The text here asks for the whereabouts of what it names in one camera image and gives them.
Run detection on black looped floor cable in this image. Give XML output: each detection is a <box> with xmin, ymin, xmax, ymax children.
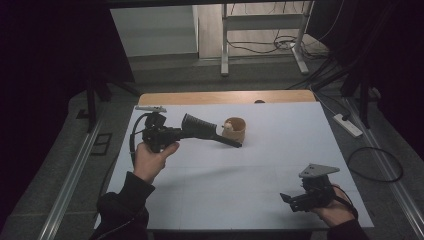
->
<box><xmin>346</xmin><ymin>146</ymin><xmax>405</xmax><ymax>184</ymax></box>

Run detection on white power strip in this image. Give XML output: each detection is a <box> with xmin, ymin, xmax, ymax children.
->
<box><xmin>333</xmin><ymin>113</ymin><xmax>364</xmax><ymax>138</ymax></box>

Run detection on white table mat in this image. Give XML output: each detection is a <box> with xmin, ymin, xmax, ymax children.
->
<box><xmin>94</xmin><ymin>101</ymin><xmax>375</xmax><ymax>232</ymax></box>

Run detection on left hand-held gripper cable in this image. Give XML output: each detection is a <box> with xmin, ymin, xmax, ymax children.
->
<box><xmin>128</xmin><ymin>112</ymin><xmax>150</xmax><ymax>166</ymax></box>

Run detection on tangled black floor cables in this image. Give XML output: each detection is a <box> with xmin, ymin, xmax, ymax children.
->
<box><xmin>226</xmin><ymin>29</ymin><xmax>332</xmax><ymax>62</ymax></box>

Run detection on person's left hand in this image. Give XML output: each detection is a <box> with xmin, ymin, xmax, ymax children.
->
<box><xmin>132</xmin><ymin>141</ymin><xmax>181</xmax><ymax>185</ymax></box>

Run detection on aluminium floor rail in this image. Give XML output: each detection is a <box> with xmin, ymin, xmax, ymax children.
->
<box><xmin>344</xmin><ymin>98</ymin><xmax>424</xmax><ymax>240</ymax></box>
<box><xmin>37</xmin><ymin>119</ymin><xmax>103</xmax><ymax>240</ymax></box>

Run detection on white metal stand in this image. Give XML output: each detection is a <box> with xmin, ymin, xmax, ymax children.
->
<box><xmin>220</xmin><ymin>0</ymin><xmax>315</xmax><ymax>78</ymax></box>

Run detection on wooden table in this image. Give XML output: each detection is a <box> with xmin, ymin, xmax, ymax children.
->
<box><xmin>138</xmin><ymin>89</ymin><xmax>317</xmax><ymax>107</ymax></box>

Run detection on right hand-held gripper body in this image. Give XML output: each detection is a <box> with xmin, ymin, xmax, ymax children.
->
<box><xmin>289</xmin><ymin>163</ymin><xmax>341</xmax><ymax>213</ymax></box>

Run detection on right hand-held gripper cable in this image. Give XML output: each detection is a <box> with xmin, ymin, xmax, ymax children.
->
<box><xmin>332</xmin><ymin>184</ymin><xmax>360</xmax><ymax>219</ymax></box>

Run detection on round wooden cup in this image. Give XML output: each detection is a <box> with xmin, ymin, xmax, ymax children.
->
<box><xmin>221</xmin><ymin>116</ymin><xmax>247</xmax><ymax>145</ymax></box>

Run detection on hand-held gripper cable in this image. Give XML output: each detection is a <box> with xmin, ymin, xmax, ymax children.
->
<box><xmin>128</xmin><ymin>112</ymin><xmax>150</xmax><ymax>166</ymax></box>
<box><xmin>332</xmin><ymin>184</ymin><xmax>360</xmax><ymax>219</ymax></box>

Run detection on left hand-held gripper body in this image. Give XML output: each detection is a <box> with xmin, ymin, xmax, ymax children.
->
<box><xmin>134</xmin><ymin>105</ymin><xmax>184</xmax><ymax>154</ymax></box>

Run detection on black tripod stand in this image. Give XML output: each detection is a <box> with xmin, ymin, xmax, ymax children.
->
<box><xmin>312</xmin><ymin>64</ymin><xmax>382</xmax><ymax>130</ymax></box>
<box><xmin>75</xmin><ymin>74</ymin><xmax>142</xmax><ymax>134</ymax></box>

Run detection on person's right hand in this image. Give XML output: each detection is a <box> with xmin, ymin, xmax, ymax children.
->
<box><xmin>310</xmin><ymin>185</ymin><xmax>356</xmax><ymax>228</ymax></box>

